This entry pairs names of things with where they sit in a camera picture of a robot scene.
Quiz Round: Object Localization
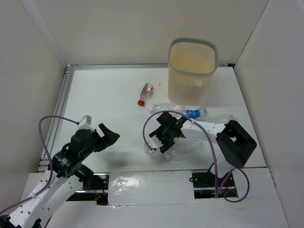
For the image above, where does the capless clear bottle right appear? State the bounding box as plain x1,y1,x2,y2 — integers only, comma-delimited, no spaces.
204,114,235,124

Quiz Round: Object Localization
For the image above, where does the blue-labelled blue-capped bottle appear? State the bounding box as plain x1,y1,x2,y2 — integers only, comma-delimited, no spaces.
177,107,208,119

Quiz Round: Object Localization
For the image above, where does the small red-capped bottle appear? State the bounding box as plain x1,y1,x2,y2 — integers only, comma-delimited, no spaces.
137,83,154,107

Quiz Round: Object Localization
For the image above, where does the clear bottle near bin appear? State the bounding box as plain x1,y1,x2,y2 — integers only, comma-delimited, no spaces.
148,103,186,114

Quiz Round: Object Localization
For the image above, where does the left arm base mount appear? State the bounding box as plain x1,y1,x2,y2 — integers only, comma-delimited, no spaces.
67,173,109,206

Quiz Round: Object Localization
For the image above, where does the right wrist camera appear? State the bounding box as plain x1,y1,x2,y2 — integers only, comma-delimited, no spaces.
146,135,162,153

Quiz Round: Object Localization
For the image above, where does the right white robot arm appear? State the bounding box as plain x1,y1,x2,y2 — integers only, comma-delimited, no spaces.
143,111,257,186

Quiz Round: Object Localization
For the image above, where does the aluminium frame rail left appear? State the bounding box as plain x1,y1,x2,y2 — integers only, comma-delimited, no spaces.
38,64,74,171

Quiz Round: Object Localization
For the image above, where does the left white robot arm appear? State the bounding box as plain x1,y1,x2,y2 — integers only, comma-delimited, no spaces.
0,123,120,228

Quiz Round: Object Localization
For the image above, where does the clear bottle white cap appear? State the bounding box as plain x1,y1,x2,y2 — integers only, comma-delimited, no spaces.
162,139,207,162
144,142,166,161

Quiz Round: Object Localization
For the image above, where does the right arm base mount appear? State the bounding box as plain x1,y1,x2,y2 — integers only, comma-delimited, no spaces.
189,171,238,199

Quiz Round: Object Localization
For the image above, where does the clear bottle front white cap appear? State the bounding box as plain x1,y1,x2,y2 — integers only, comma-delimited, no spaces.
162,139,207,162

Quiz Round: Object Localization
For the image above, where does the glossy white tape sheet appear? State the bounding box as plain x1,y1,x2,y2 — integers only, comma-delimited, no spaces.
108,171,195,206

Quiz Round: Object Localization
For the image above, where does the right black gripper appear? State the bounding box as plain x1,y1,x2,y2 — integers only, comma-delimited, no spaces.
149,126,175,153

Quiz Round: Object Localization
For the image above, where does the beige mesh waste bin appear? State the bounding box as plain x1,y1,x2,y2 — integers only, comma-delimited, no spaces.
168,38,218,105

